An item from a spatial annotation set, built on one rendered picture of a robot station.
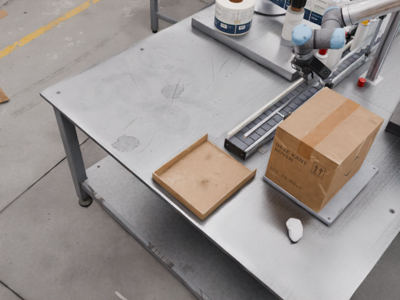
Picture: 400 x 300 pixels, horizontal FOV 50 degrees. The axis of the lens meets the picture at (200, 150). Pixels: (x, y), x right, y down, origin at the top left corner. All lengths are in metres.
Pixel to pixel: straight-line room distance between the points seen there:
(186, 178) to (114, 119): 0.44
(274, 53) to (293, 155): 0.83
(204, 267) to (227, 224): 0.63
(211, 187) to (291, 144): 0.35
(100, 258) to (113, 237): 0.14
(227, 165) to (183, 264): 0.64
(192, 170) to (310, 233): 0.49
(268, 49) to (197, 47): 0.36
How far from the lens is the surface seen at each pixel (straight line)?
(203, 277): 2.11
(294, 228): 1.53
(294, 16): 2.20
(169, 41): 2.32
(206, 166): 1.68
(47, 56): 3.76
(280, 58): 2.19
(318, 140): 1.45
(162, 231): 2.23
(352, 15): 1.81
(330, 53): 2.06
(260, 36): 2.33
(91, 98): 1.99
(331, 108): 1.59
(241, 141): 1.72
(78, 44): 3.85
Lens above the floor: 2.11
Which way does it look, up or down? 47 degrees down
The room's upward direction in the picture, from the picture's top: 4 degrees clockwise
